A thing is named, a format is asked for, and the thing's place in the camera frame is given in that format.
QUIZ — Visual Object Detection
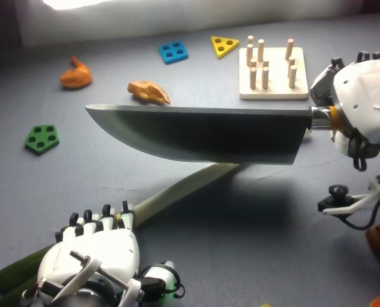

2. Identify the green pentagon block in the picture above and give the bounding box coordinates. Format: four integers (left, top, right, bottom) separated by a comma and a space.
24, 123, 60, 156

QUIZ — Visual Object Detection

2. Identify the long leek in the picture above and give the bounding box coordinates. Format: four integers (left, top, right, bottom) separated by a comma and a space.
0, 162, 242, 307

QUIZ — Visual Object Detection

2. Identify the blue square four-hole block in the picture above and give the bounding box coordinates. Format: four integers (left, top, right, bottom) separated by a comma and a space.
158, 40, 189, 65

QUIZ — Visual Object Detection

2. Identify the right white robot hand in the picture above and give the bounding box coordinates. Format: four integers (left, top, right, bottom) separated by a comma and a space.
310, 50, 380, 172

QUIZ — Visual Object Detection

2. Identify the grey table cloth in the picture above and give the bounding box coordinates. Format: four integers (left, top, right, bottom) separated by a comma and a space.
0, 12, 380, 307

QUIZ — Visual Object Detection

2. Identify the large knife with yellow handle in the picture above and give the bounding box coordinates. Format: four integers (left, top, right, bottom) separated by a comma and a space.
85, 104, 342, 166

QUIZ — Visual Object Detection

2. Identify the wooden peg board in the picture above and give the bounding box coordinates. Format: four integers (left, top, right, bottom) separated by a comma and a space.
239, 35, 309, 100

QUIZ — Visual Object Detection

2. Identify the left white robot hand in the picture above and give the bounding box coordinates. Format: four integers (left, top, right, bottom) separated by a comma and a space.
38, 200, 185, 301

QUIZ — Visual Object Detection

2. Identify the yellow triangle three-hole block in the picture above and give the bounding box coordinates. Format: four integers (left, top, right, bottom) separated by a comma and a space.
210, 35, 241, 59

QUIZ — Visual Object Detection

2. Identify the orange toy chicken drumstick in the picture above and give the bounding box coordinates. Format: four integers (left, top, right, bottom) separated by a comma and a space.
59, 56, 93, 90

